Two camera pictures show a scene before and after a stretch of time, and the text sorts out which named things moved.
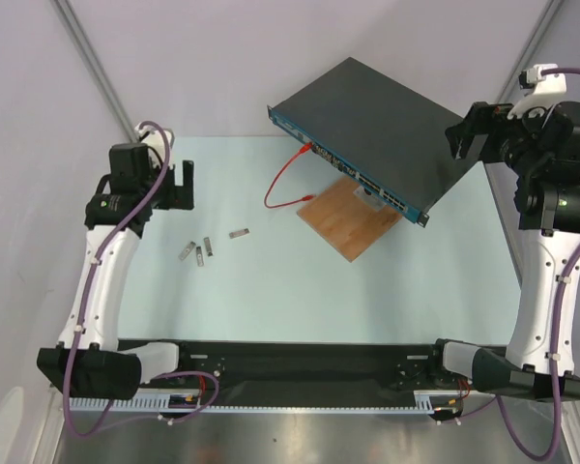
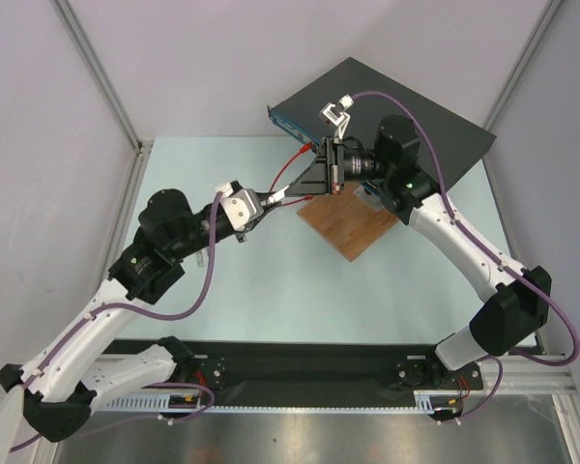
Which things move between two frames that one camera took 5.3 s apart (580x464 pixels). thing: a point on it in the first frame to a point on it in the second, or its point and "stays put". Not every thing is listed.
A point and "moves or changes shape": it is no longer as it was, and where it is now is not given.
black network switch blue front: (386, 134) stays put
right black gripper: (477, 140) to (331, 165)
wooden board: (351, 224) stays put
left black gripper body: (164, 195) to (240, 235)
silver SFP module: (238, 233) moves or changes shape
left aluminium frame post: (82, 40) stays put
